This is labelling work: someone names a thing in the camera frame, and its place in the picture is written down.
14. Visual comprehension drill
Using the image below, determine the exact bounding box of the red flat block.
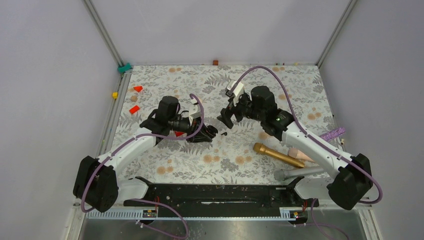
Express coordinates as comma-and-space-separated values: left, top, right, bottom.
129, 105, 140, 115

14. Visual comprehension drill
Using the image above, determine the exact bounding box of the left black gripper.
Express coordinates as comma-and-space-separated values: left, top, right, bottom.
168, 116, 213, 143

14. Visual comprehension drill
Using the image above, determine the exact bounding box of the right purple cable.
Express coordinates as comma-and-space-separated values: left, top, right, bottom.
227, 65, 384, 240

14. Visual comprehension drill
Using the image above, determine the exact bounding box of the floral table mat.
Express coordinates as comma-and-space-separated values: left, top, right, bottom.
112, 65, 337, 185

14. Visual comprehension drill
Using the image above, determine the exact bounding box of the beige cube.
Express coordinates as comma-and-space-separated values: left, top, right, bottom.
130, 95, 138, 102

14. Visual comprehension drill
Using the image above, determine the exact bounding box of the pink microphone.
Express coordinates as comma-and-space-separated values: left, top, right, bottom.
287, 147, 314, 163

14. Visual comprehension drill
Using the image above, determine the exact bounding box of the black earbud case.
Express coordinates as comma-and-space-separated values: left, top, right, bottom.
205, 125, 219, 139

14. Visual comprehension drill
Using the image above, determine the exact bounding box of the gold microphone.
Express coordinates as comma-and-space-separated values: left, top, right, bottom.
253, 142, 305, 169

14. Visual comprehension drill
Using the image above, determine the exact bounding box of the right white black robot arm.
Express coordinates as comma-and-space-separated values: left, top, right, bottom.
217, 85, 374, 210

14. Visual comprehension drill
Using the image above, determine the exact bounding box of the purple glitter microphone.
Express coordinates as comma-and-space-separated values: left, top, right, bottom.
320, 127, 346, 142

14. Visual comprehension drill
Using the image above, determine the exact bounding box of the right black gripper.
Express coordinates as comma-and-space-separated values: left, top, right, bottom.
217, 91, 265, 130

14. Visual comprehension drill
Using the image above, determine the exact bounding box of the red triangular block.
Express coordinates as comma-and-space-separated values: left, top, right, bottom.
133, 85, 143, 93

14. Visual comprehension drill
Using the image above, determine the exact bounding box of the grey microphone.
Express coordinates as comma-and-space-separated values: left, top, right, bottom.
273, 167, 325, 181

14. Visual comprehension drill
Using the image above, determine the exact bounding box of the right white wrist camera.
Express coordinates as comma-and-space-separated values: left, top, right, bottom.
225, 80, 245, 106

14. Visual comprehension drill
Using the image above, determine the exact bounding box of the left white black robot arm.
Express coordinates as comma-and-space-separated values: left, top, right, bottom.
73, 94, 218, 213

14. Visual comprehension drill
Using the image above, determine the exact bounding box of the teal block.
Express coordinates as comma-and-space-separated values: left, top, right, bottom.
117, 62, 132, 74

